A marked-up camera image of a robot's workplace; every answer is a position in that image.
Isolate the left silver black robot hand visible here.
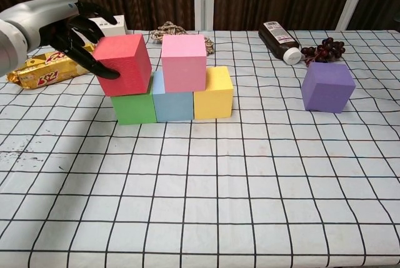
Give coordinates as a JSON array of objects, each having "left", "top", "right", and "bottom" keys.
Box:
[{"left": 0, "top": 0, "right": 121, "bottom": 80}]

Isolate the red foam cube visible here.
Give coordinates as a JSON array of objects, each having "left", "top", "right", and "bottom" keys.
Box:
[{"left": 92, "top": 33, "right": 153, "bottom": 97}]

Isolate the green foam cube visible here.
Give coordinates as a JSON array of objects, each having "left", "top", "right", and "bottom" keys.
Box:
[{"left": 111, "top": 85, "right": 158, "bottom": 126}]

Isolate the pink foam cube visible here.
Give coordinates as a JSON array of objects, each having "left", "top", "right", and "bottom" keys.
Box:
[{"left": 161, "top": 34, "right": 208, "bottom": 93}]

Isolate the blue foam cube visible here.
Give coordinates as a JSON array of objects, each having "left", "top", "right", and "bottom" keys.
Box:
[{"left": 152, "top": 70, "right": 194, "bottom": 123}]

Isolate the yellow foam cube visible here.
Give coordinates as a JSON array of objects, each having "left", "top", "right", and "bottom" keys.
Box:
[{"left": 192, "top": 65, "right": 235, "bottom": 121}]

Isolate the purple foam cube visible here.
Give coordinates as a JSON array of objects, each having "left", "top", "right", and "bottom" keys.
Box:
[{"left": 301, "top": 62, "right": 357, "bottom": 114}]

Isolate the golden snack package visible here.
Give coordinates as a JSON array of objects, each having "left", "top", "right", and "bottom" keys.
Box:
[{"left": 6, "top": 42, "right": 96, "bottom": 90}]

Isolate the white cardboard box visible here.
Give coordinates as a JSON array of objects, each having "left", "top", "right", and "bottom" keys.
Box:
[{"left": 87, "top": 14, "right": 128, "bottom": 38}]

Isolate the dark brown bottle white cap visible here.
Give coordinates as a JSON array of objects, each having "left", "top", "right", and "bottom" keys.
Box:
[{"left": 258, "top": 21, "right": 303, "bottom": 64}]

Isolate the coiled beige rope bundle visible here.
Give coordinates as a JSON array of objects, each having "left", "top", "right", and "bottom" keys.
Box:
[{"left": 149, "top": 21, "right": 215, "bottom": 56}]

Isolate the dark red bead string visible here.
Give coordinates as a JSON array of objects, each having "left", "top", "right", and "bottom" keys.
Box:
[{"left": 300, "top": 37, "right": 346, "bottom": 64}]

